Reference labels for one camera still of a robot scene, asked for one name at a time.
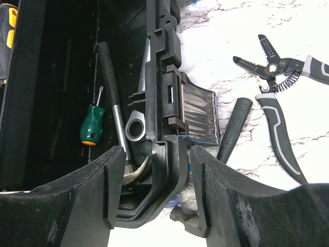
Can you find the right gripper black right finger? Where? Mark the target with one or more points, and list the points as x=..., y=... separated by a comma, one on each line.
x=235, y=210

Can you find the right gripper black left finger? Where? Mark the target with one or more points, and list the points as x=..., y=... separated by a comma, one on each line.
x=78, y=209

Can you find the steel claw hammer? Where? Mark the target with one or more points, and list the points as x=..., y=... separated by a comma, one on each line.
x=131, y=173

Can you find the green stubby screwdriver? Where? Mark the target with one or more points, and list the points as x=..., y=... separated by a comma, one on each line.
x=92, y=128

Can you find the ratchet wrench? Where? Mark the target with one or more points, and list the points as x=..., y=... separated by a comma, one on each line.
x=135, y=126

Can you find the black plastic toolbox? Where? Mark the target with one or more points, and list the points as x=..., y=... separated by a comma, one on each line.
x=53, y=75

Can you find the black yellow flat screwdriver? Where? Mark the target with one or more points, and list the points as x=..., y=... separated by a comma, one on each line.
x=8, y=24

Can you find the grey black handled tool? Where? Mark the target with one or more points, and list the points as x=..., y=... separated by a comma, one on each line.
x=279, y=136

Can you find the black yellow wire stripper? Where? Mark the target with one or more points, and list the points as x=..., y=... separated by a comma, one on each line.
x=283, y=73

